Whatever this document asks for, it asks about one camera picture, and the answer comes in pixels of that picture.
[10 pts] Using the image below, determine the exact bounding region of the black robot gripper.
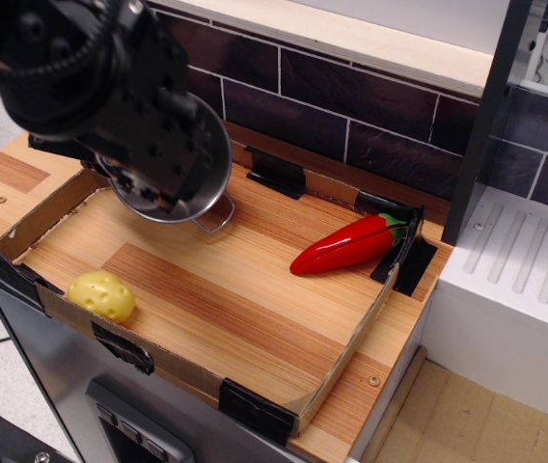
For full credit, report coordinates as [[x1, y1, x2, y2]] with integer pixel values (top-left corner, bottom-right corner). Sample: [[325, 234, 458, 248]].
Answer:
[[27, 84, 215, 213]]

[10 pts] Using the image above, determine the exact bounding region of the stainless steel metal pot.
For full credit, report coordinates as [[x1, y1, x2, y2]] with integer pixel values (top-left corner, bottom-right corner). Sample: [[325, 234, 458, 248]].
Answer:
[[94, 88, 233, 224]]

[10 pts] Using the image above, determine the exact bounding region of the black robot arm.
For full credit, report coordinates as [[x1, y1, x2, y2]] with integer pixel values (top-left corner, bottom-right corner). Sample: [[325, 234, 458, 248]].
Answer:
[[0, 1, 213, 211]]

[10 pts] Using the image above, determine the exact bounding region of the cardboard fence with black tape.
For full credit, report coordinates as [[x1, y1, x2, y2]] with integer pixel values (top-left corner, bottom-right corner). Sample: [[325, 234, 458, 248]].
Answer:
[[0, 138, 450, 459]]

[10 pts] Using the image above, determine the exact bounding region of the yellow toy potato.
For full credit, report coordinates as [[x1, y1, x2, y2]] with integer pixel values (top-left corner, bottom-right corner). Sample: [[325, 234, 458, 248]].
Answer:
[[67, 270, 135, 323]]

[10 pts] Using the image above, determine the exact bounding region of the red toy chili pepper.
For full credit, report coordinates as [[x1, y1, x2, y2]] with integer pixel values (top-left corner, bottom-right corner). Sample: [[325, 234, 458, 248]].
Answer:
[[289, 213, 408, 275]]

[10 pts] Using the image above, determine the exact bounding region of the toy oven front panel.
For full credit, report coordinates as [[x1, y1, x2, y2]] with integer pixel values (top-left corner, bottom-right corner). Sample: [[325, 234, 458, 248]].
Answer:
[[86, 380, 196, 463]]

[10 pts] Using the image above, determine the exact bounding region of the light wooden shelf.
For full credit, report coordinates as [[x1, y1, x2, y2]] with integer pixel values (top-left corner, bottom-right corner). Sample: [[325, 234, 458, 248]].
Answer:
[[157, 0, 493, 97]]

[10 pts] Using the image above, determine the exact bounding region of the white toy sink drainboard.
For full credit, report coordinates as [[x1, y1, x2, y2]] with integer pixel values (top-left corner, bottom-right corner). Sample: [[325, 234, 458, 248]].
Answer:
[[422, 188, 548, 414]]

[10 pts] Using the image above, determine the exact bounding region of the dark grey vertical post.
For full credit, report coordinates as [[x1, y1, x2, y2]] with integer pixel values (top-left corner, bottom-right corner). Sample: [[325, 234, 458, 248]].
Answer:
[[442, 0, 539, 245]]

